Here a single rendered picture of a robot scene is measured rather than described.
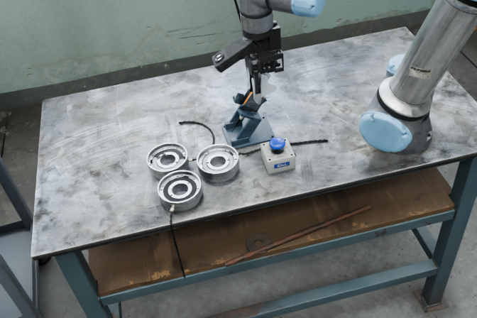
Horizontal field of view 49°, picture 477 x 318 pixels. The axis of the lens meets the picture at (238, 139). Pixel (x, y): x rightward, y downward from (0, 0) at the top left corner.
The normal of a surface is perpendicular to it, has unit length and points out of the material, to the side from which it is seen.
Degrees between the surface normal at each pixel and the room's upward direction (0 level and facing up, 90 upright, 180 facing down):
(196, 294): 0
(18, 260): 0
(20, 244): 0
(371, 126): 97
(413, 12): 90
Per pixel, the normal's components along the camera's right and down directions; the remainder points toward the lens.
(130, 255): -0.08, -0.73
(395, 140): -0.53, 0.69
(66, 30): 0.22, 0.65
